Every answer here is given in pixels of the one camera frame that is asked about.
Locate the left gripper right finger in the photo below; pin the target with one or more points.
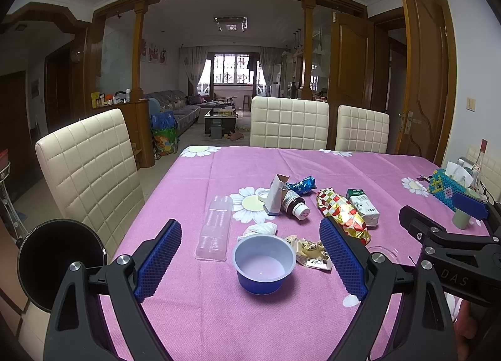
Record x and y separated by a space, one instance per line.
344 257

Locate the green cup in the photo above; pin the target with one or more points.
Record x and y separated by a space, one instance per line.
460 218

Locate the cardboard medicine box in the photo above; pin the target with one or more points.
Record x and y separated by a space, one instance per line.
276 193

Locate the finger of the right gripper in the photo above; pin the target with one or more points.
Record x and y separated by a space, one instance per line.
470 206
426 230

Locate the beaded blue tissue box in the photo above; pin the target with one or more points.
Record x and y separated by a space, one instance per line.
442 187

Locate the pink floral tablecloth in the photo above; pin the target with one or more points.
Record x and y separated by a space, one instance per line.
235 289

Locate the cream chair far middle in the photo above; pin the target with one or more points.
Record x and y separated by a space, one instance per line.
287 123

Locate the person's right hand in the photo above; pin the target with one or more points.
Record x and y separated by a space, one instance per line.
464 329

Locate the metal stand with red basin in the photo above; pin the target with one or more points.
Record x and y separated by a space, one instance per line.
15 225

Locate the blue foil wrapper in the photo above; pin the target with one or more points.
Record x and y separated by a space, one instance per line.
302 187

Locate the cream chair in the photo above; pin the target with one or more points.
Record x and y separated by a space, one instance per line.
361 130
287 123
92 175

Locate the grey sofa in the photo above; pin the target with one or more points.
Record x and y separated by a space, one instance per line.
186 109

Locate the coffee table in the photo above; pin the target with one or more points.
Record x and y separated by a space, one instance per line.
218 116

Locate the brown medicine bottle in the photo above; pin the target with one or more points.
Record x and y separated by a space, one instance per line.
295 206

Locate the colourful bag on floor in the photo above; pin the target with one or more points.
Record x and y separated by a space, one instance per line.
164 129

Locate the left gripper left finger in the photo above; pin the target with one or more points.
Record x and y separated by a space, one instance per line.
153 257

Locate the white green milk carton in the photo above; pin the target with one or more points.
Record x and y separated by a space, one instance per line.
361 202

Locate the gold snack wrapper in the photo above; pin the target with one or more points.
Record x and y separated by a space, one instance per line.
310 254

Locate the black round trash bin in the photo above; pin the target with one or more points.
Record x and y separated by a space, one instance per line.
47 253

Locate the ceiling lamp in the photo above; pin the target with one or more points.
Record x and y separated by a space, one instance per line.
232 23

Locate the cream chair far right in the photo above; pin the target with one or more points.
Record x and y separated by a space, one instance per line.
361 130

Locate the cream chair left side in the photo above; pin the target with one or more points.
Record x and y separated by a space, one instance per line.
92 175

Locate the red yellow checkered wrapper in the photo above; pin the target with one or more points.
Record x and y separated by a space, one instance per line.
335 206

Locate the white tissue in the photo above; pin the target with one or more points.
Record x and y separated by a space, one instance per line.
259 229

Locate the wooden door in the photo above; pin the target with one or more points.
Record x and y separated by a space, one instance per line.
426 79

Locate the blue plastic bowl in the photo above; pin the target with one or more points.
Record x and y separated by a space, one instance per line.
263 263

